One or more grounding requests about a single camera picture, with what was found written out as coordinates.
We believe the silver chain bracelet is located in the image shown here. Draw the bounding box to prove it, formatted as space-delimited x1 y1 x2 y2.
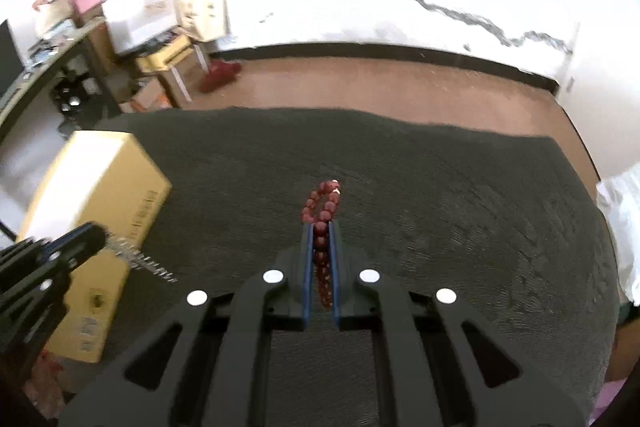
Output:
104 231 178 284

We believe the red bead bracelet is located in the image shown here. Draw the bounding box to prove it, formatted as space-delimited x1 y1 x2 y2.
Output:
300 178 343 310

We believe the yellow white cardboard box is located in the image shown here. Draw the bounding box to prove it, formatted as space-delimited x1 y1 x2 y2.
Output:
15 130 173 364

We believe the black patterned table cloth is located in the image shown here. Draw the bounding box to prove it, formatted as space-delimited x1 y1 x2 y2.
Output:
64 106 622 427

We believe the black desk with shelf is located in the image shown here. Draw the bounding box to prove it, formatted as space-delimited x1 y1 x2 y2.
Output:
0 16 124 143

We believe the white bedding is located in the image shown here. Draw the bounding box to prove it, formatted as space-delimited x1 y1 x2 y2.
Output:
597 164 640 307

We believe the yellow black cardboard box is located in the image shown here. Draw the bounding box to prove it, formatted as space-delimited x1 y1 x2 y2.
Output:
136 34 192 75

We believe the red cloth on floor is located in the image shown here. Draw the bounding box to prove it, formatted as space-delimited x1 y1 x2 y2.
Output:
198 60 242 93

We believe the white paper gift bag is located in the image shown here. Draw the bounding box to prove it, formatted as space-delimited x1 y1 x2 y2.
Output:
102 0 177 55

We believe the brown paper gift bag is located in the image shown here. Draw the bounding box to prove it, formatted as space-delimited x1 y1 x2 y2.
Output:
176 0 228 42

